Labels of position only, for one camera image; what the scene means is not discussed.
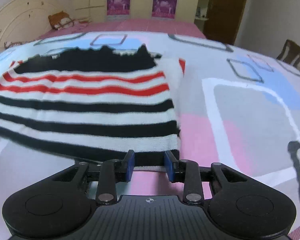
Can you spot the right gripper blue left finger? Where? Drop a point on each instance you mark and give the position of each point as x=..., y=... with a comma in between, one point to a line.
x=128, y=165

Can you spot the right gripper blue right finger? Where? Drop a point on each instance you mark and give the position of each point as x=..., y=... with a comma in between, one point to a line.
x=171, y=165

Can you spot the striped white knit sweater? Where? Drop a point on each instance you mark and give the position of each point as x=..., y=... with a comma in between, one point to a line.
x=94, y=104

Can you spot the patterned light blue quilt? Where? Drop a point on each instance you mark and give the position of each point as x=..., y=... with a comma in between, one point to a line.
x=239, y=117

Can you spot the pink bed sheet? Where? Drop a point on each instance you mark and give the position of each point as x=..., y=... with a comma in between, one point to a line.
x=143, y=25

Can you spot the orange cartoon pillow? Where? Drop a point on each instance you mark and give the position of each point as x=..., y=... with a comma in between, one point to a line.
x=60, y=20

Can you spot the dark wooden chair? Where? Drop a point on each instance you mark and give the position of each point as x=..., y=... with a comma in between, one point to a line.
x=290, y=53

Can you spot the cream wardrobe with posters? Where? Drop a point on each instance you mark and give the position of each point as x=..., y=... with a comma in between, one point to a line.
x=118, y=10

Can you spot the dark brown wooden door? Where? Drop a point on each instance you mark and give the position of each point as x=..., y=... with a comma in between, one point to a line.
x=224, y=19

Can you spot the cream wooden headboard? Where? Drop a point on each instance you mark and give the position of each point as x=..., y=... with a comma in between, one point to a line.
x=26, y=20

